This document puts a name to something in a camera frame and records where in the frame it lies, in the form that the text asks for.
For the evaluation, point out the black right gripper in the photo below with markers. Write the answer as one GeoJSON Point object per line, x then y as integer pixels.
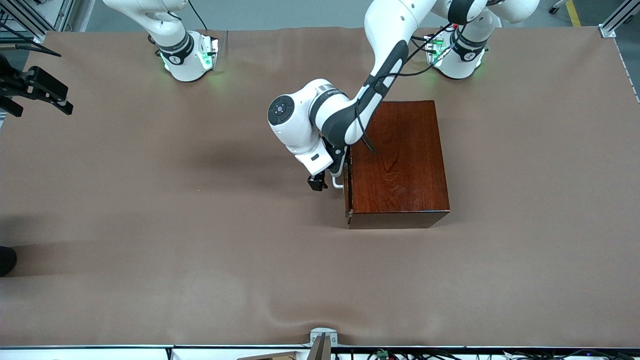
{"type": "Point", "coordinates": [20, 85]}

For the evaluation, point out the black caster wheel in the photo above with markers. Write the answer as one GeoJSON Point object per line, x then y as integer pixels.
{"type": "Point", "coordinates": [555, 7]}

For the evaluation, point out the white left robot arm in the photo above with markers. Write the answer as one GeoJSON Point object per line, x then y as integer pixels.
{"type": "Point", "coordinates": [390, 30]}

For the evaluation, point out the grey metal clamp bracket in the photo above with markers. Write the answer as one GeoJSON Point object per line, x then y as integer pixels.
{"type": "Point", "coordinates": [322, 334]}

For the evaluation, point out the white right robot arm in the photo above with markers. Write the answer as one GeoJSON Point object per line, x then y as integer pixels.
{"type": "Point", "coordinates": [185, 65]}

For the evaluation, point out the brown table cloth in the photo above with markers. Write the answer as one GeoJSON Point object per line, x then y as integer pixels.
{"type": "Point", "coordinates": [250, 275]}

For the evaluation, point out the black rounded object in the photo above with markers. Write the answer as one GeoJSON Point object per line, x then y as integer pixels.
{"type": "Point", "coordinates": [6, 261]}

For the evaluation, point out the aluminium frame profile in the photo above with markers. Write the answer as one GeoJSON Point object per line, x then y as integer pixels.
{"type": "Point", "coordinates": [612, 26]}
{"type": "Point", "coordinates": [25, 20]}

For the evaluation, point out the dark brown wooden cabinet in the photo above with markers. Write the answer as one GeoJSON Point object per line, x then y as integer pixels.
{"type": "Point", "coordinates": [410, 175]}

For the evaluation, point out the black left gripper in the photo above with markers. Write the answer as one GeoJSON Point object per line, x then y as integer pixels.
{"type": "Point", "coordinates": [332, 151]}

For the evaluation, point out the brown cardboard piece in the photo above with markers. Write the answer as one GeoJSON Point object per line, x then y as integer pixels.
{"type": "Point", "coordinates": [275, 356]}

